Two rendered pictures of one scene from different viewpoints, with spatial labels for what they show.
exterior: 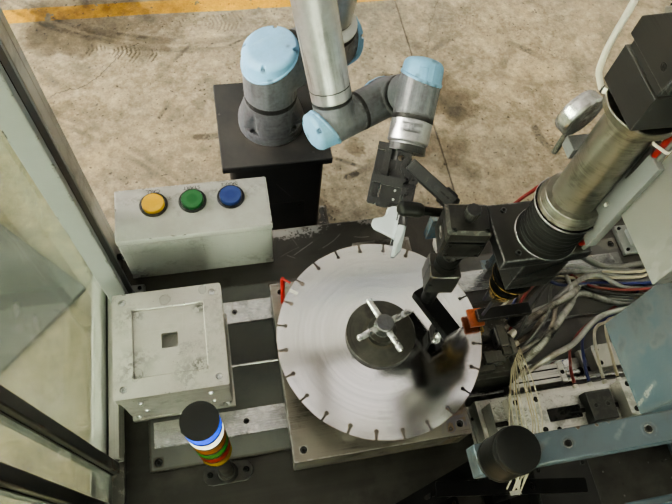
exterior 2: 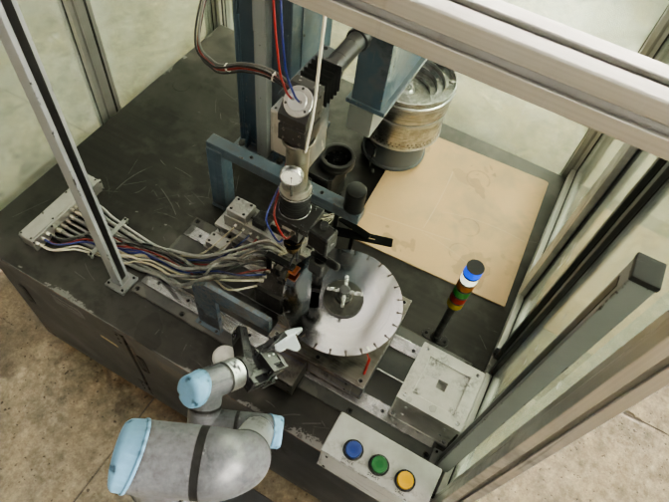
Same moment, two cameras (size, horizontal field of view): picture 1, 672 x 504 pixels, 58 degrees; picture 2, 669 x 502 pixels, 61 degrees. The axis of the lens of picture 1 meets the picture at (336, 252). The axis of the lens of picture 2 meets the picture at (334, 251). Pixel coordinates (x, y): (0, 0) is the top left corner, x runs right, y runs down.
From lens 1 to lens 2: 1.11 m
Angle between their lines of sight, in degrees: 58
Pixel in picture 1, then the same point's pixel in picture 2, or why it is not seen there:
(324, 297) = (354, 335)
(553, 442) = (327, 196)
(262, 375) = (390, 367)
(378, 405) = (369, 274)
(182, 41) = not seen: outside the picture
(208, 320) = (416, 379)
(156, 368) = (456, 376)
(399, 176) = (257, 362)
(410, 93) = (219, 378)
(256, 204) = (340, 432)
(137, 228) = (423, 469)
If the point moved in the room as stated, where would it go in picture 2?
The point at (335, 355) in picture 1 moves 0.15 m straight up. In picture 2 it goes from (371, 306) to (380, 277)
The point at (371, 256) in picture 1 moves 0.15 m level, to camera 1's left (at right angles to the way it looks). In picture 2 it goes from (313, 337) to (351, 378)
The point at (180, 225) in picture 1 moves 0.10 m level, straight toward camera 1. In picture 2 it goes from (396, 452) to (406, 413)
